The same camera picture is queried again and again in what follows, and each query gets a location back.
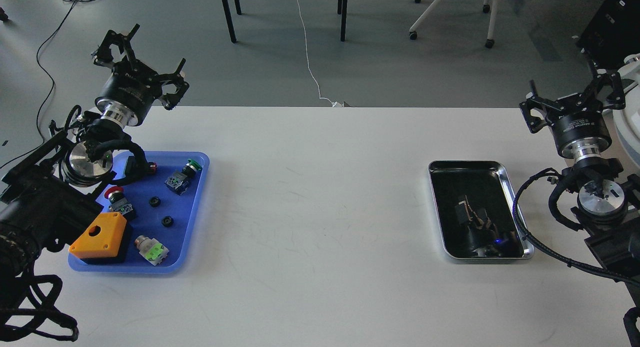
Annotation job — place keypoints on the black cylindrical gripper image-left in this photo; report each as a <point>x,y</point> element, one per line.
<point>129,92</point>

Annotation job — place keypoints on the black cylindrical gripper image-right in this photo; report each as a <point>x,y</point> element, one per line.
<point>582,123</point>

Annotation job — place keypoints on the blue plastic tray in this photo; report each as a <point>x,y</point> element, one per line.
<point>183,208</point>

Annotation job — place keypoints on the silver metal tray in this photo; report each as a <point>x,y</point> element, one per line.
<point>473,200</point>

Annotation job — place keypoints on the black equipment case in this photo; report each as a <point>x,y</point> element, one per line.
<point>612,34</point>

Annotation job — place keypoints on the white rolling chair base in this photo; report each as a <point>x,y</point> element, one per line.
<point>443,14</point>

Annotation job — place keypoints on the black table leg left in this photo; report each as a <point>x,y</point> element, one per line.
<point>229,19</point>

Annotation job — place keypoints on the black table leg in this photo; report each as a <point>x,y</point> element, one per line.
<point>229,19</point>
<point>342,11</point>

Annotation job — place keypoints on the red mushroom push button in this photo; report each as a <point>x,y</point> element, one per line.
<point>118,203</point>

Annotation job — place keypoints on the orange and black button box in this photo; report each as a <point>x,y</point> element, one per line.
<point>105,241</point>

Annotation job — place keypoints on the black table leg right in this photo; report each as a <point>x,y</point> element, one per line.
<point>342,11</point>

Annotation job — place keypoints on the black selector switch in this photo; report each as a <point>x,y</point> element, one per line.
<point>131,167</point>

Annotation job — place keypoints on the green push button switch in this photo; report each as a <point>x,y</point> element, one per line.
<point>179,181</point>

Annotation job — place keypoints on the silver and green switch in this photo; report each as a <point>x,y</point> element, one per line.
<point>151,249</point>

